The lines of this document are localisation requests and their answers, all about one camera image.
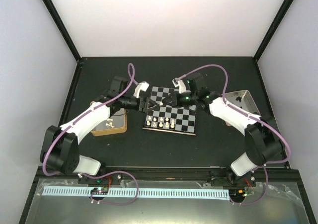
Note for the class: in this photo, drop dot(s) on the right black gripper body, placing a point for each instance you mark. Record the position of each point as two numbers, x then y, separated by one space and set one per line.
182 102

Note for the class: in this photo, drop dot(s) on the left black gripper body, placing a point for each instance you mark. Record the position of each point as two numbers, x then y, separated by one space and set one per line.
142 109

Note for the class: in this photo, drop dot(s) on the black and white chessboard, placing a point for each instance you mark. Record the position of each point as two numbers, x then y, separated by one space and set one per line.
185 119

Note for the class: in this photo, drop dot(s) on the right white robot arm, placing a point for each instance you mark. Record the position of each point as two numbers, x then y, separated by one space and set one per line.
262 141

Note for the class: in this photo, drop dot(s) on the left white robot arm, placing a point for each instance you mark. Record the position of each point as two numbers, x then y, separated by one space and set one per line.
60 149

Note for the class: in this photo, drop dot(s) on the white pieces in tin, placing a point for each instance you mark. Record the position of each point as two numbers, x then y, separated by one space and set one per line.
109 123

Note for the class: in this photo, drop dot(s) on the left circuit board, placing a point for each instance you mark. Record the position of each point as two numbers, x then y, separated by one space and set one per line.
99 191

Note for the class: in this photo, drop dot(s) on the circuit board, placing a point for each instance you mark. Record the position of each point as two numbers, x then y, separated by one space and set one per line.
99 191
241 193

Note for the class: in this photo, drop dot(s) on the right circuit board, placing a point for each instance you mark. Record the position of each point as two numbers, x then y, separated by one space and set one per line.
241 193

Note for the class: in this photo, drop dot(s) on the gold tin tray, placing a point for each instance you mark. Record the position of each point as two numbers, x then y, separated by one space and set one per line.
114 125

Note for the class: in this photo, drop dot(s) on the pink mesh tray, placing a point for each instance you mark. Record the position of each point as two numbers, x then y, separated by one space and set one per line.
247 104

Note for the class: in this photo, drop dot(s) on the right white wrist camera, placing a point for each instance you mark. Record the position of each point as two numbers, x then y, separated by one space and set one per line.
179 84

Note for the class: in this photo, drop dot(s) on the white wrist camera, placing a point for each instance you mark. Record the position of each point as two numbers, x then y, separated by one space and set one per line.
179 84
142 86

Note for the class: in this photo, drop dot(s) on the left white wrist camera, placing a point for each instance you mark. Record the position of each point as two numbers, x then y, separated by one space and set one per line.
142 86

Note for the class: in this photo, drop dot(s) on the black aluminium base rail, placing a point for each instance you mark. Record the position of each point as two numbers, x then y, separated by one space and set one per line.
214 176

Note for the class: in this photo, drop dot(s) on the left black frame post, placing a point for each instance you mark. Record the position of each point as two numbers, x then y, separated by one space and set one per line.
62 29

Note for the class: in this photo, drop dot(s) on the black frame post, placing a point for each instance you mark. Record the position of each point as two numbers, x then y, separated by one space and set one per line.
62 29
286 4

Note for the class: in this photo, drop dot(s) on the right black frame post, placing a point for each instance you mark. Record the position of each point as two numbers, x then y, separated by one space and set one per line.
286 4

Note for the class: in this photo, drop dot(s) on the light blue slotted cable duct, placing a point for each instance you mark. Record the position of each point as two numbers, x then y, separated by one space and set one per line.
216 194

